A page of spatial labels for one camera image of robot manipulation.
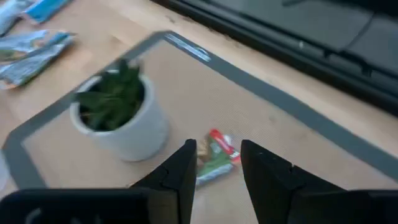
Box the potted plant white pot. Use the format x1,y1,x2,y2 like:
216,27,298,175
68,58,170,162

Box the red green granola bar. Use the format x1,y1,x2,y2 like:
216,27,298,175
195,128,242,187

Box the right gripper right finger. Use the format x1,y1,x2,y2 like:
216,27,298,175
241,139,371,224

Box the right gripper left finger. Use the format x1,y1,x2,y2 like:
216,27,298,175
129,139,198,224

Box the black aluminium frame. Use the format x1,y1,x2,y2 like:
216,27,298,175
152,0,398,116

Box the tan mat grey border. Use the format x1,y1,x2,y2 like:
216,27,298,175
1,30,398,224

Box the blue silver granola bar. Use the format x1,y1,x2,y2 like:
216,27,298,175
0,35,77,91
0,0,35,37

